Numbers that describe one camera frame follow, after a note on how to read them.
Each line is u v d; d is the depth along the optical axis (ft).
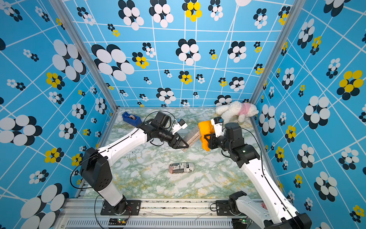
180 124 2.32
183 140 2.29
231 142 1.75
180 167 2.77
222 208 2.40
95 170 1.46
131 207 2.40
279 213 1.24
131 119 3.45
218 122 2.07
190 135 2.45
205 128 2.32
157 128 2.10
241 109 3.49
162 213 2.37
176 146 2.23
